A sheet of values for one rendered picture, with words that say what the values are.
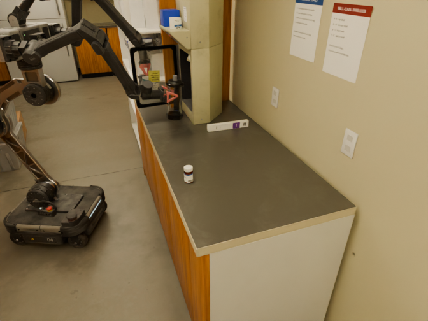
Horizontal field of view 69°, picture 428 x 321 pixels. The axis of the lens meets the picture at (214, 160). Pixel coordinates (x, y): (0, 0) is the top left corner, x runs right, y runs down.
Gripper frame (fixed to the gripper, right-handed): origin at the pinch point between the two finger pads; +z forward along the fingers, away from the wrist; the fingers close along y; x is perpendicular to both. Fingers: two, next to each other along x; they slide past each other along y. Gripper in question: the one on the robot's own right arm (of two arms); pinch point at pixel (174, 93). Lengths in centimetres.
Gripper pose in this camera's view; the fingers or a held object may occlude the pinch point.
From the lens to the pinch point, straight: 197.0
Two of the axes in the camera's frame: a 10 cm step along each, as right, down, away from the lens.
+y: -3.7, -4.7, 8.0
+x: -0.7, 8.7, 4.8
